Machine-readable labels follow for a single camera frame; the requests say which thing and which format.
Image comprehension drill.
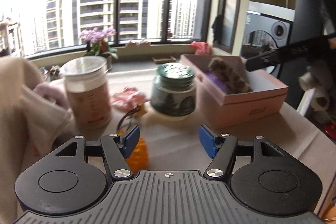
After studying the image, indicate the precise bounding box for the purple sponge pad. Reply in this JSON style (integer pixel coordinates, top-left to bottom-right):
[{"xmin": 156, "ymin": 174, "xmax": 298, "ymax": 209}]
[{"xmin": 205, "ymin": 71, "xmax": 228, "ymax": 94}]

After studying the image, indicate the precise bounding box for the brown wooden tray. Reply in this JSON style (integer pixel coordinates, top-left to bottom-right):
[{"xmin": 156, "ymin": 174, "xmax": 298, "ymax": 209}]
[{"xmin": 152, "ymin": 55, "xmax": 176, "ymax": 65}]

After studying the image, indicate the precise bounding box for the orange sponge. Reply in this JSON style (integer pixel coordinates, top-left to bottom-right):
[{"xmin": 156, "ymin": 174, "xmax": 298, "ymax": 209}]
[{"xmin": 126, "ymin": 135, "xmax": 149, "ymax": 174}]

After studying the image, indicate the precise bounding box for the green lid glass jar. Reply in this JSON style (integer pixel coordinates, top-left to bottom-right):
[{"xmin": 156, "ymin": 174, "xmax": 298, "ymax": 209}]
[{"xmin": 150, "ymin": 63, "xmax": 196, "ymax": 121}]

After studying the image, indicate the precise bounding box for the grey washing machine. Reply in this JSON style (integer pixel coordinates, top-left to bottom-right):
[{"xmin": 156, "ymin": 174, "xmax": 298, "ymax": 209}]
[{"xmin": 240, "ymin": 0, "xmax": 295, "ymax": 75}]

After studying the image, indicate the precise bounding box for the potted pink orchid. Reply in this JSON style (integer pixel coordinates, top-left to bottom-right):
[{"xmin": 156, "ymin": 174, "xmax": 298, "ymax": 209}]
[{"xmin": 80, "ymin": 27, "xmax": 118, "ymax": 70}]

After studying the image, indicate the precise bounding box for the brown cord star ornament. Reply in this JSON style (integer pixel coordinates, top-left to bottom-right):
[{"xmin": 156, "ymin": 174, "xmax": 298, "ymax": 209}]
[{"xmin": 116, "ymin": 103, "xmax": 147, "ymax": 134}]

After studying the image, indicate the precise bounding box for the pink plastic bag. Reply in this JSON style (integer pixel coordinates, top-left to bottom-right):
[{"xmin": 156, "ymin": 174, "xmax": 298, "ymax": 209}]
[{"xmin": 190, "ymin": 42, "xmax": 212, "ymax": 56}]

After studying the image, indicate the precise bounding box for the pink cardboard box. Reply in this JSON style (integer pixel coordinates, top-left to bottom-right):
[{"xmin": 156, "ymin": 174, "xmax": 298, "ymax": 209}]
[{"xmin": 181, "ymin": 55, "xmax": 288, "ymax": 129}]

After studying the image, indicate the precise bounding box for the clear lid powder jar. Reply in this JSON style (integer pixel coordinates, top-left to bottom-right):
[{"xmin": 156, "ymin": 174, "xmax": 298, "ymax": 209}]
[{"xmin": 60, "ymin": 56, "xmax": 112, "ymax": 129}]

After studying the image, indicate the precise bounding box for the brown furry plush toy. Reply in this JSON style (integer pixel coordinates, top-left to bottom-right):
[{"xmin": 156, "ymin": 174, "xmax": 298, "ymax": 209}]
[{"xmin": 208, "ymin": 57, "xmax": 253, "ymax": 94}]

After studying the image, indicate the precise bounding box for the beige sofa blanket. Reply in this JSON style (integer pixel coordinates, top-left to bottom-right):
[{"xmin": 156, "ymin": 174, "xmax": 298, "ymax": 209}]
[{"xmin": 1, "ymin": 56, "xmax": 74, "ymax": 223}]

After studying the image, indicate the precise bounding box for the dark framed mirror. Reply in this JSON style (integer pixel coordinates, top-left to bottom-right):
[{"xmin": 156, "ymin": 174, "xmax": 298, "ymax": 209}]
[{"xmin": 211, "ymin": 0, "xmax": 240, "ymax": 54}]

